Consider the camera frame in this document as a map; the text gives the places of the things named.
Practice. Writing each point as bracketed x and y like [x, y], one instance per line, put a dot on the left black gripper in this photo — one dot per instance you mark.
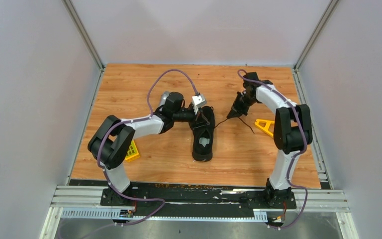
[198, 121]

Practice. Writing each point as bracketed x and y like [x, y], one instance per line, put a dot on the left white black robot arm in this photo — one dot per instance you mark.
[111, 142]

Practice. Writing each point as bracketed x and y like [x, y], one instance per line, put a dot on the colourful toy block stack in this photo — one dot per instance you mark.
[132, 153]

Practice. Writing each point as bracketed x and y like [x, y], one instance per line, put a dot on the black sneaker shoe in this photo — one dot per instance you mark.
[203, 137]

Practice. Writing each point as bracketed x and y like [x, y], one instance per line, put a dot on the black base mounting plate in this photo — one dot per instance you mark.
[185, 200]

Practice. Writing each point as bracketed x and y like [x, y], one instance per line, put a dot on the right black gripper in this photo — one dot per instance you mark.
[237, 111]

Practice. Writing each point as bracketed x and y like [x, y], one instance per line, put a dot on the silver microphone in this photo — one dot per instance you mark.
[164, 96]

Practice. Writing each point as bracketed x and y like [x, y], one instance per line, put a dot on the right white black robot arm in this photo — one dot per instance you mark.
[292, 132]

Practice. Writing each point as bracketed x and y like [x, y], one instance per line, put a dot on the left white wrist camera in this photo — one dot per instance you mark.
[198, 101]

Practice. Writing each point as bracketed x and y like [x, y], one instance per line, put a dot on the yellow triangular toy piece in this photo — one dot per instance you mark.
[264, 125]

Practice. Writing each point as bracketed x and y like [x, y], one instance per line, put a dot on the aluminium frame rail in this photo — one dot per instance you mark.
[75, 214]

